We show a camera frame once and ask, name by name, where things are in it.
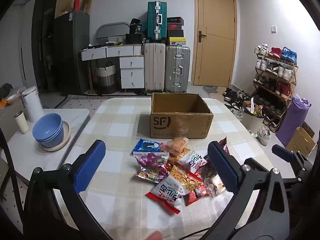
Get white side table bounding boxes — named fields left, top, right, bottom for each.
left=0, top=109, right=90, bottom=180

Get white green sneaker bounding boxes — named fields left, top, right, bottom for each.
left=257, top=124, right=272, bottom=145

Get metal shoe rack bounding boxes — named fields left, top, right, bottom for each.
left=253, top=44, right=299, bottom=133

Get beige plate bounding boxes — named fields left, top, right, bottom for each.
left=40, top=121, right=71, bottom=152

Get white trash bin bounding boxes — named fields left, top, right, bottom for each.
left=241, top=109, right=265, bottom=135

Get silver suitcase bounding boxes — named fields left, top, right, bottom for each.
left=165, top=45, right=190, bottom=93

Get purple snack packet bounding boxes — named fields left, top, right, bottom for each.
left=134, top=151, right=170, bottom=178
left=132, top=167, right=165, bottom=184

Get orange clear snack packet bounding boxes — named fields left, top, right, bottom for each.
left=161, top=137, right=189, bottom=157

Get rows of shoes on rack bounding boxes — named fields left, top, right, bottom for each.
left=254, top=44, right=298, bottom=132

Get wooden door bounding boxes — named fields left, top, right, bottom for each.
left=194, top=0, right=237, bottom=87

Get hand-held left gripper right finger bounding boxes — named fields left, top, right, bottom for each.
left=200, top=141, right=298, bottom=240

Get white kettle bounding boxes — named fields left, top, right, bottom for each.
left=21, top=86, right=44, bottom=123

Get clear pastry packet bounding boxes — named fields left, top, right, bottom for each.
left=205, top=174, right=228, bottom=197

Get white red noodle snack packet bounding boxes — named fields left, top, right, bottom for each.
left=167, top=149, right=208, bottom=174
left=146, top=165, right=204, bottom=214

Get woven laundry basket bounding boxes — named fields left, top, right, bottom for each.
left=96, top=61, right=118, bottom=94

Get pile of shoes on floor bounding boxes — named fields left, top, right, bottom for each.
left=222, top=87, right=250, bottom=110

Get small cardboard carton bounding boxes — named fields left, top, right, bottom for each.
left=285, top=126, right=317, bottom=157

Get teal suitcase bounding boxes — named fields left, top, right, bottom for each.
left=147, top=1, right=167, bottom=42

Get grey oval board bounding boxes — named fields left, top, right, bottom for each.
left=96, top=22, right=130, bottom=43

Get person's left hand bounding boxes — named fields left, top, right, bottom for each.
left=140, top=231, right=163, bottom=240

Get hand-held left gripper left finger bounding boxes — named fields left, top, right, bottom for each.
left=24, top=139, right=118, bottom=240

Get black white patterned rug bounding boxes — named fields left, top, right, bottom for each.
left=52, top=94, right=153, bottom=109

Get stack of shoe boxes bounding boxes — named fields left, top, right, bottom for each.
left=167, top=17, right=187, bottom=46

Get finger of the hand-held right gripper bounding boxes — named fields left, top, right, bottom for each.
left=272, top=144, right=314, bottom=180

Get red ring snack packet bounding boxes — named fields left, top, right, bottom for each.
left=218, top=137, right=230, bottom=155

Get white drawer cabinet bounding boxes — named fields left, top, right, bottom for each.
left=119, top=56, right=145, bottom=89

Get beige suitcase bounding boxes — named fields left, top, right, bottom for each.
left=144, top=42, right=166, bottom=93

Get white desk with drawers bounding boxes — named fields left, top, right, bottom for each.
left=80, top=45, right=143, bottom=90

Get white wardrobe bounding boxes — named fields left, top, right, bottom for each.
left=15, top=0, right=37, bottom=88

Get dark grey fridge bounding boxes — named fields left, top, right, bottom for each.
left=54, top=11, right=90, bottom=95

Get white cup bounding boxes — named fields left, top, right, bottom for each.
left=14, top=112, right=29, bottom=134

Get blue cookie packet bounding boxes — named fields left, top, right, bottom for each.
left=132, top=139, right=163, bottom=155

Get brown cardboard box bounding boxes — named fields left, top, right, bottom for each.
left=149, top=92, right=214, bottom=139

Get tall black cabinet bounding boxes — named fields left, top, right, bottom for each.
left=32, top=0, right=60, bottom=93

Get black bag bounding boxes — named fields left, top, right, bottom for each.
left=126, top=18, right=145, bottom=43

